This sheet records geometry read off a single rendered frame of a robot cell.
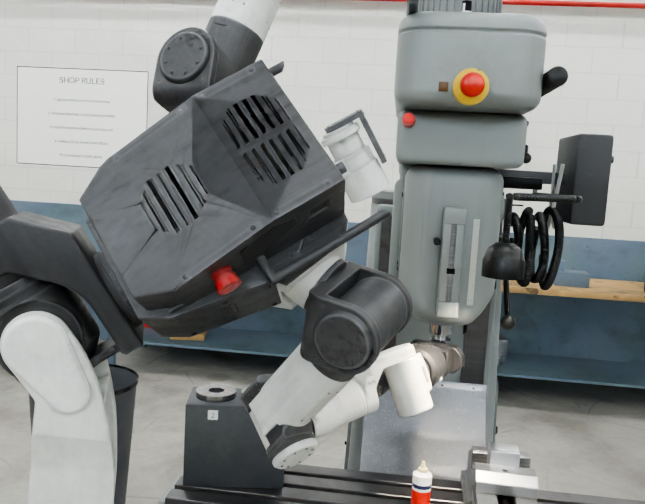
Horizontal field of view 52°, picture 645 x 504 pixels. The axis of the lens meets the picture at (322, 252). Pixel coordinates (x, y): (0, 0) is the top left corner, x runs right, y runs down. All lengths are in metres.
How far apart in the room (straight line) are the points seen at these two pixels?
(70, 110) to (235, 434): 5.06
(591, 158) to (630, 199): 4.24
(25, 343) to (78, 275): 0.11
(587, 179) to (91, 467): 1.21
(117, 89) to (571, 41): 3.76
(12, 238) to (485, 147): 0.82
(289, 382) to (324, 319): 0.16
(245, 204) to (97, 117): 5.44
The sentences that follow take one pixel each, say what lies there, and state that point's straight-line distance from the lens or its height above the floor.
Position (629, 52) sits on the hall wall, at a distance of 5.95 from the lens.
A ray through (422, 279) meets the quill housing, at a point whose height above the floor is 1.40.
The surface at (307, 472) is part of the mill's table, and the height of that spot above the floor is 0.90.
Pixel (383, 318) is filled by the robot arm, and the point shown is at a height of 1.42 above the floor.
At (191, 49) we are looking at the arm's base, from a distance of 1.02.
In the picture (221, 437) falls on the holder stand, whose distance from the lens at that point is 1.52.
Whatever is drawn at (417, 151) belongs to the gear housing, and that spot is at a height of 1.65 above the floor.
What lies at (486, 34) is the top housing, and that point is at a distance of 1.22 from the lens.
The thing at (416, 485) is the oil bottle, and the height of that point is 0.97.
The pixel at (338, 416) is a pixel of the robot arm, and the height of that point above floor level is 1.20.
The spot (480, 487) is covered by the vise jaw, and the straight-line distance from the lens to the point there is 1.47.
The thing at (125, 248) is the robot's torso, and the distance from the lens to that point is 0.84.
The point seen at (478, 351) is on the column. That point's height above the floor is 1.15.
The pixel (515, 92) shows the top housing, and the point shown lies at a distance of 1.21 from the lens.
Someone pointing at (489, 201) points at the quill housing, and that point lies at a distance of 1.33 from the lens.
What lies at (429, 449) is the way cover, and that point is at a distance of 1.82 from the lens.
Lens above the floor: 1.60
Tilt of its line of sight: 7 degrees down
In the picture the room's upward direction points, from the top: 3 degrees clockwise
